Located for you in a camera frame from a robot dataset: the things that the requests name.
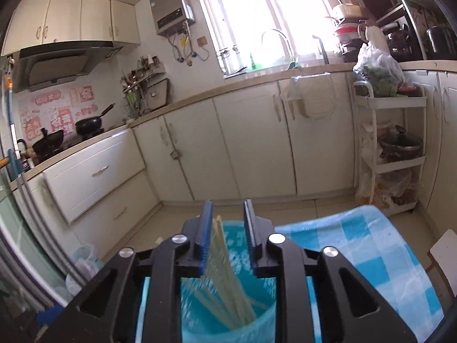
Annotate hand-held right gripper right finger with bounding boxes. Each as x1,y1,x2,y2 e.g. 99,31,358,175
244,199,418,343

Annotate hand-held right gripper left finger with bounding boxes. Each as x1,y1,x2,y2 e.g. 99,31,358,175
39,200,215,343

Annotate pale bamboo chopstick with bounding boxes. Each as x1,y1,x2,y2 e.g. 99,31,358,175
212,215,229,279

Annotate bundle of chopsticks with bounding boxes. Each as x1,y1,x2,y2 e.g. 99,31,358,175
193,222,268,329

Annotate teal perforated plastic basket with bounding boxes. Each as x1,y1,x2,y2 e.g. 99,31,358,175
141,220,322,343

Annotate wide cream drawer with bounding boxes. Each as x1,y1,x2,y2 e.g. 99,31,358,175
68,169,163,258
42,129,145,222

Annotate cream kitchen base cabinets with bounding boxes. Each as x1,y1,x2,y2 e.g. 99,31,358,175
11,68,457,258

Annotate blue white checked tablecloth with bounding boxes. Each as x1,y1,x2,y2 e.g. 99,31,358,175
275,205,445,343

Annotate floral waste bin with bag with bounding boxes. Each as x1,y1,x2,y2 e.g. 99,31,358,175
65,244,105,295

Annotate clear plastic bag bundle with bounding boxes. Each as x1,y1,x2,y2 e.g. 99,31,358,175
356,169,419,215

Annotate dark leaning tray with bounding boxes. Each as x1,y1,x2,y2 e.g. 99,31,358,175
145,77,171,111

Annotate white hanging waste bin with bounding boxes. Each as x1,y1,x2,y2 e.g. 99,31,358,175
281,72,339,121

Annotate beige kitchen countertop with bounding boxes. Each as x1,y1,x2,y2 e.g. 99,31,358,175
9,61,457,190

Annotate utensil rack on counter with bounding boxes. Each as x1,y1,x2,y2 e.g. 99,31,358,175
121,55,167,118

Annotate blue dustpan with broom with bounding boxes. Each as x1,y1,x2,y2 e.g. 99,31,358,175
36,305,67,329

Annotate dark pot with glass lid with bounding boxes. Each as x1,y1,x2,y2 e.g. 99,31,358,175
378,125,424,162

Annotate white wooden stool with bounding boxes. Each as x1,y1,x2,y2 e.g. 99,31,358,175
426,229,457,295

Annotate white trolley cart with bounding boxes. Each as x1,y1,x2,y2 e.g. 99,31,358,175
353,80,428,217

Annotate black sink faucet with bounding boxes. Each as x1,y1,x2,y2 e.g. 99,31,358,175
312,35,329,65

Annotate blue hanging tool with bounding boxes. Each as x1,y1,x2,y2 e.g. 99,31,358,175
6,149,23,183

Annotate plastic bag of greens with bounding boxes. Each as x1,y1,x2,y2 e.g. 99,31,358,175
353,43,415,98

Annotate chrome arched faucet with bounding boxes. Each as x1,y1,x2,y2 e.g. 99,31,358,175
260,29,297,65

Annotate grey range hood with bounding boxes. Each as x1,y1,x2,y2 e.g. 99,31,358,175
12,40,124,93

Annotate stack of food containers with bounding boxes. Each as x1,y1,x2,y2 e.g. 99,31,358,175
332,3,370,63

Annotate white plastic jug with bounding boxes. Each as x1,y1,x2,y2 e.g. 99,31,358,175
358,24,390,55

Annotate kitchen window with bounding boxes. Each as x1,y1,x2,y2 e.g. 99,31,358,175
193,0,340,77

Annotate black countertop appliance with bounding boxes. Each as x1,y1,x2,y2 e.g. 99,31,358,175
384,23,424,62

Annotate metal storage shelf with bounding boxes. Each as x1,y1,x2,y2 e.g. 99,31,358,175
348,0,457,63

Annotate black pot on shelf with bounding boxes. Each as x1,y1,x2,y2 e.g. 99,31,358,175
425,24,456,61

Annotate black wok with long handle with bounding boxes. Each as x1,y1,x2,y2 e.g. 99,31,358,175
75,103,117,137

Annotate sliding glass door frame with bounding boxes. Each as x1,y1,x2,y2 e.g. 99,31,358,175
0,171,86,315

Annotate black wok with short handle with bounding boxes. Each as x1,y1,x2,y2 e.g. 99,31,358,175
32,128,65,156

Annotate water heater hoses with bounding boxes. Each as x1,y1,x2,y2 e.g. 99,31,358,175
171,25,211,68

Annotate pink wall stickers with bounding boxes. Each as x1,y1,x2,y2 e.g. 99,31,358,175
18,85,99,140

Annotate grey wall water heater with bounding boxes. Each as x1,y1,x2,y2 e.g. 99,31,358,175
149,0,196,37

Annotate cream upper wall cabinets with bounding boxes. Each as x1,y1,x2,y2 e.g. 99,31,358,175
2,0,141,58

